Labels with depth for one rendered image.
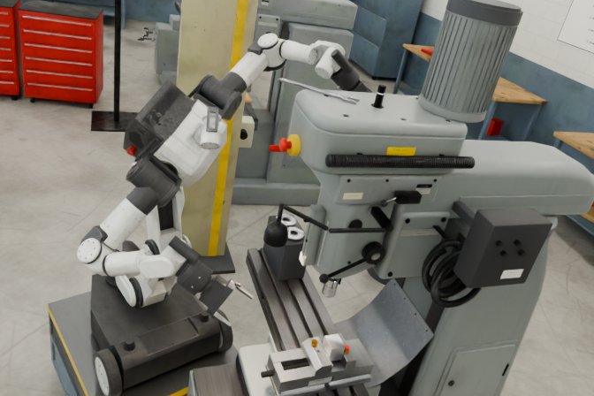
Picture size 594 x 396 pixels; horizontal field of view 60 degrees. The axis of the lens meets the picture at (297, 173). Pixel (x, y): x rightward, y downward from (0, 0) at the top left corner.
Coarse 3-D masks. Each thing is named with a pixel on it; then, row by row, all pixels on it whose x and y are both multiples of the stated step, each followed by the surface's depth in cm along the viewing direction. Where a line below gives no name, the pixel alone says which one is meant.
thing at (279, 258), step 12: (276, 216) 226; (288, 216) 225; (288, 228) 216; (300, 228) 220; (288, 240) 211; (300, 240) 212; (264, 252) 231; (276, 252) 217; (288, 252) 210; (300, 252) 212; (276, 264) 217; (288, 264) 213; (300, 264) 216; (276, 276) 218; (288, 276) 217; (300, 276) 219
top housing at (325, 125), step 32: (320, 96) 143; (352, 96) 148; (384, 96) 153; (416, 96) 159; (320, 128) 131; (352, 128) 130; (384, 128) 133; (416, 128) 137; (448, 128) 141; (320, 160) 133
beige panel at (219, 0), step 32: (192, 0) 280; (224, 0) 285; (256, 0) 290; (192, 32) 288; (224, 32) 294; (192, 64) 297; (224, 64) 303; (192, 96) 307; (224, 160) 334; (192, 192) 339; (224, 192) 346; (192, 224) 351; (224, 224) 359; (224, 256) 372
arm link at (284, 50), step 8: (280, 40) 195; (272, 48) 193; (280, 48) 195; (288, 48) 193; (296, 48) 191; (304, 48) 190; (272, 56) 196; (280, 56) 198; (288, 56) 194; (296, 56) 192; (272, 64) 198; (280, 64) 199
